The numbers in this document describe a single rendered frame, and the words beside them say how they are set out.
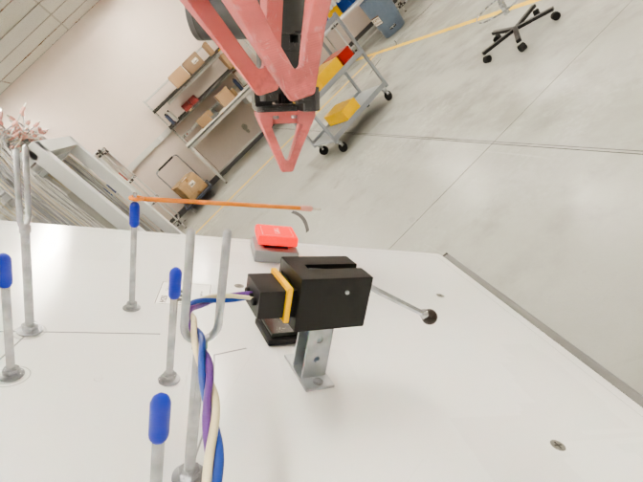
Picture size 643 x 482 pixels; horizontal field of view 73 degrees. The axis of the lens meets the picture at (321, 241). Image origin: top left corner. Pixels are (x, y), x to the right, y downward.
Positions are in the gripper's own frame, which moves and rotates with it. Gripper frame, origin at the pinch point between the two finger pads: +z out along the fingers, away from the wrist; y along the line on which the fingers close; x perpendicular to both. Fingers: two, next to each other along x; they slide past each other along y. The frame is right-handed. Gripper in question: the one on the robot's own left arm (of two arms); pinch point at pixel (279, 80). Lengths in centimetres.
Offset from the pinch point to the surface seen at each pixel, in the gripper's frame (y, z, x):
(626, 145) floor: -87, 77, 172
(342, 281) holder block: 1.2, 13.5, 0.2
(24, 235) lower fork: -10.5, 6.1, -17.9
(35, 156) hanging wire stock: -79, 10, -26
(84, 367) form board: -5.1, 14.9, -17.8
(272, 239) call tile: -23.3, 20.4, 1.9
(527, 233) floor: -94, 101, 124
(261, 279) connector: -1.4, 12.2, -4.6
